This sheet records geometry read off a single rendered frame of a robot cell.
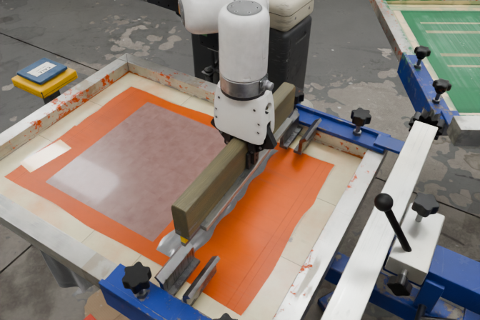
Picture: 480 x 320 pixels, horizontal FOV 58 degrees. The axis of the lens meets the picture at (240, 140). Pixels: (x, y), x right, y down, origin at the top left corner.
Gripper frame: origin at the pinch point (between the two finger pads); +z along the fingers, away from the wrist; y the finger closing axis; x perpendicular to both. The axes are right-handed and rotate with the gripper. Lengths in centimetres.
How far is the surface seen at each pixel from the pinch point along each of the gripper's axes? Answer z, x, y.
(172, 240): 13.3, 15.4, 6.2
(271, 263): 13.7, 9.8, -12.0
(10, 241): 110, 6, 118
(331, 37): 112, -248, 67
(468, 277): 5.0, 1.2, -41.5
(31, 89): 15, -5, 72
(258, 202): 13.9, -1.5, -2.9
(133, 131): 14.2, -5.4, 34.6
